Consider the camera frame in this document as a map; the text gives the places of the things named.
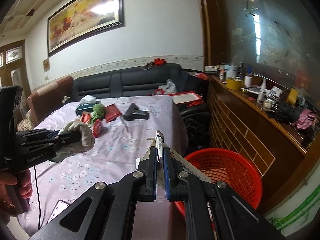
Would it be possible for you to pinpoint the red torn cigarette pack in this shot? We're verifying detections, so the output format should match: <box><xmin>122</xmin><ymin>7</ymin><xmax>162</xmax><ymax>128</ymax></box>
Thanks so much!
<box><xmin>92</xmin><ymin>119</ymin><xmax>103</xmax><ymax>138</ymax></box>

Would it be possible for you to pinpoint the red white wet wipe pack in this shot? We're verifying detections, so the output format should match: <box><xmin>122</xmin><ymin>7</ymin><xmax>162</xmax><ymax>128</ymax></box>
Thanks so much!
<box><xmin>80</xmin><ymin>111</ymin><xmax>91</xmax><ymax>124</ymax></box>

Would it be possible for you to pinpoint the person's left hand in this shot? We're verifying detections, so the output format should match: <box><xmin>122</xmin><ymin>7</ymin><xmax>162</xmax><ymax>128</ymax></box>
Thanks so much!
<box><xmin>1</xmin><ymin>169</ymin><xmax>33</xmax><ymax>214</ymax></box>

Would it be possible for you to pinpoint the brown red armchair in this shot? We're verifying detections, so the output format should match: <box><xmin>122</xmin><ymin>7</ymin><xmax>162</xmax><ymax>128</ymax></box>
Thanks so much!
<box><xmin>27</xmin><ymin>76</ymin><xmax>74</xmax><ymax>125</ymax></box>

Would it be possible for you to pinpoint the dark green tissue box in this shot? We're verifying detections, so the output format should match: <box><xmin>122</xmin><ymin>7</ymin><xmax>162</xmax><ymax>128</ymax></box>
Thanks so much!
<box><xmin>75</xmin><ymin>95</ymin><xmax>100</xmax><ymax>115</ymax></box>

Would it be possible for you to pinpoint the lilac floral tablecloth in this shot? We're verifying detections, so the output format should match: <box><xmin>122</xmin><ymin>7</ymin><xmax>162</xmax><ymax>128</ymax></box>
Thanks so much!
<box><xmin>18</xmin><ymin>95</ymin><xmax>188</xmax><ymax>235</ymax></box>

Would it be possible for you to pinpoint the red plastic mesh basket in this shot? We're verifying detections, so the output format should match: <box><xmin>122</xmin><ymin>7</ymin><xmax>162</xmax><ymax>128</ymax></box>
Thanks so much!
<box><xmin>185</xmin><ymin>148</ymin><xmax>263</xmax><ymax>209</ymax></box>

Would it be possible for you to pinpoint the green knitted cloth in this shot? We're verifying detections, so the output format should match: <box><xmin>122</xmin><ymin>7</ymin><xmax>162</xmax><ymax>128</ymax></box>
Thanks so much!
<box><xmin>91</xmin><ymin>103</ymin><xmax>105</xmax><ymax>125</ymax></box>

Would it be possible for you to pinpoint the black toy pistol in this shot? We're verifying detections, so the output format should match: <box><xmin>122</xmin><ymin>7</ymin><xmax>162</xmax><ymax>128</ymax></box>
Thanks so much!
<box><xmin>123</xmin><ymin>103</ymin><xmax>149</xmax><ymax>121</ymax></box>

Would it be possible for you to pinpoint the white phone on table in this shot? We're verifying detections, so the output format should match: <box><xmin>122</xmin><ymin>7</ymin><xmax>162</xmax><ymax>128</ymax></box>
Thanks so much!
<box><xmin>47</xmin><ymin>200</ymin><xmax>70</xmax><ymax>223</ymax></box>

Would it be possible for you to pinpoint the red flat pouch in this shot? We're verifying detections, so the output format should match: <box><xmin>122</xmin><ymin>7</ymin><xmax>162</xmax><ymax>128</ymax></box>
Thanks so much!
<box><xmin>105</xmin><ymin>103</ymin><xmax>122</xmax><ymax>122</ymax></box>

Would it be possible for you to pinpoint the wooden glass panel door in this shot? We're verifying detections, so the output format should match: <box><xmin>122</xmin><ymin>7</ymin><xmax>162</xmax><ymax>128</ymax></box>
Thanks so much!
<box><xmin>1</xmin><ymin>40</ymin><xmax>31</xmax><ymax>98</ymax></box>

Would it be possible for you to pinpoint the red gift box lid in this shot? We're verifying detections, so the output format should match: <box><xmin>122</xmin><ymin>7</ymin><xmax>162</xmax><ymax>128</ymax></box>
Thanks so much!
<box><xmin>168</xmin><ymin>92</ymin><xmax>204</xmax><ymax>107</ymax></box>

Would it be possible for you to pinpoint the white plastic bag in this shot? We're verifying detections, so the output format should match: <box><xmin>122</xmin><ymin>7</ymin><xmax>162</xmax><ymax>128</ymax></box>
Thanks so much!
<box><xmin>158</xmin><ymin>79</ymin><xmax>177</xmax><ymax>94</ymax></box>

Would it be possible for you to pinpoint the black leather sofa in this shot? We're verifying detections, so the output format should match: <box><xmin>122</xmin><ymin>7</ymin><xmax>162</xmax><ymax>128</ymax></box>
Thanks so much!
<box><xmin>71</xmin><ymin>63</ymin><xmax>209</xmax><ymax>102</ymax></box>

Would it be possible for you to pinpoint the red ribbon on sofa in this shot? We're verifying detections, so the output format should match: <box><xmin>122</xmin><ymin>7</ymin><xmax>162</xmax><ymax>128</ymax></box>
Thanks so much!
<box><xmin>141</xmin><ymin>58</ymin><xmax>167</xmax><ymax>70</ymax></box>

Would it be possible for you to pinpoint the yellow tape roll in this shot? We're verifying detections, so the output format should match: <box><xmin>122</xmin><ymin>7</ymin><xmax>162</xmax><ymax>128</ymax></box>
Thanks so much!
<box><xmin>226</xmin><ymin>78</ymin><xmax>244</xmax><ymax>91</ymax></box>

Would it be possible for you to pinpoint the white spray bottle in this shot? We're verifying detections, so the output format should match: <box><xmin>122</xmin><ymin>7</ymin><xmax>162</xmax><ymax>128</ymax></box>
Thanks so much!
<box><xmin>257</xmin><ymin>78</ymin><xmax>266</xmax><ymax>103</ymax></box>

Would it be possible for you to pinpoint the white cylindrical container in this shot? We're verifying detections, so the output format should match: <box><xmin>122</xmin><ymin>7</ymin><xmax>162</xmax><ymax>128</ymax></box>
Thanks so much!
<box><xmin>244</xmin><ymin>75</ymin><xmax>252</xmax><ymax>88</ymax></box>

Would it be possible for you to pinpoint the framed horse painting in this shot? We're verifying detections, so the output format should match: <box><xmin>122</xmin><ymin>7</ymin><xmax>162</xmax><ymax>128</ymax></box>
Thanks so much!
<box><xmin>47</xmin><ymin>0</ymin><xmax>124</xmax><ymax>56</ymax></box>

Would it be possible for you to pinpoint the pink cloth on counter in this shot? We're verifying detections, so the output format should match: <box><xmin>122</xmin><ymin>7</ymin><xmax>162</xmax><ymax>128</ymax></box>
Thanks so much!
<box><xmin>293</xmin><ymin>109</ymin><xmax>317</xmax><ymax>130</ymax></box>

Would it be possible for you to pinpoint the black cable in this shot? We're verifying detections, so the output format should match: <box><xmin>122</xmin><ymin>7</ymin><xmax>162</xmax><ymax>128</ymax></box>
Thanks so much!
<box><xmin>34</xmin><ymin>166</ymin><xmax>43</xmax><ymax>230</ymax></box>

